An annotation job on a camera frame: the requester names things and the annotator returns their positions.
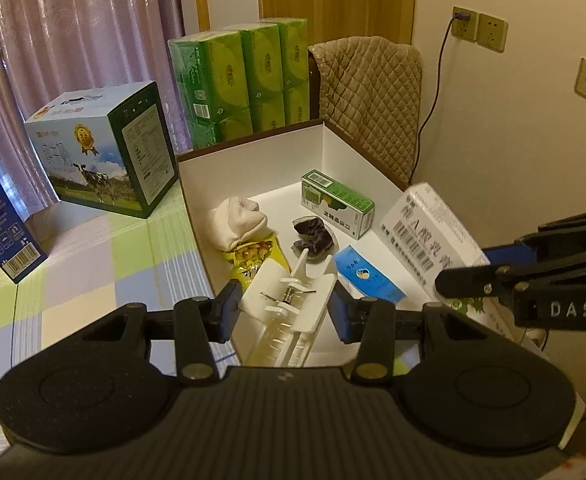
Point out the dark velvet scrunchie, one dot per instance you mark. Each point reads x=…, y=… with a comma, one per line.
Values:
x=315, y=236

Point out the cow picture milk box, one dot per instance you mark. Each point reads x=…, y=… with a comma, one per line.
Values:
x=106, y=148

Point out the green medicine box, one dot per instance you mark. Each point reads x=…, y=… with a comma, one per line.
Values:
x=342, y=207

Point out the white sock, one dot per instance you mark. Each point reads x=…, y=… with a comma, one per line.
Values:
x=236, y=221

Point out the checked bed sheet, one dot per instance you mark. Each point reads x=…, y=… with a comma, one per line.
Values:
x=97, y=261

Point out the pink curtain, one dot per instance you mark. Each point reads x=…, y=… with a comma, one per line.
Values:
x=48, y=47

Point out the quilted beige chair cover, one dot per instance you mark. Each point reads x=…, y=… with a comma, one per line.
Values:
x=370, y=88

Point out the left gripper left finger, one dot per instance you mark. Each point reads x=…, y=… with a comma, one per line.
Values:
x=198, y=323

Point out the brown shoe box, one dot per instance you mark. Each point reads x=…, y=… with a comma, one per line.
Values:
x=267, y=167

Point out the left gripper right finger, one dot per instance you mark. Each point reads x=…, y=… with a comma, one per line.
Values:
x=369, y=322

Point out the wall power socket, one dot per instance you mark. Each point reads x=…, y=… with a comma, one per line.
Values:
x=483, y=29

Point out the yellow snack pouch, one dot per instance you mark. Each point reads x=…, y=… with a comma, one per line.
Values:
x=247, y=258

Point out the white ointment box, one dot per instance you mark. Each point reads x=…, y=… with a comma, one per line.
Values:
x=427, y=237

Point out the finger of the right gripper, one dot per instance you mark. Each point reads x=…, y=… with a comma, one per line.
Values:
x=476, y=282
x=518, y=254

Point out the green tissue pack bundle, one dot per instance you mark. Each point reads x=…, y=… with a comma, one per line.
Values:
x=242, y=79

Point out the blue hand cream tube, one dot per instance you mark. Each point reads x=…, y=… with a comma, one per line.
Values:
x=363, y=271

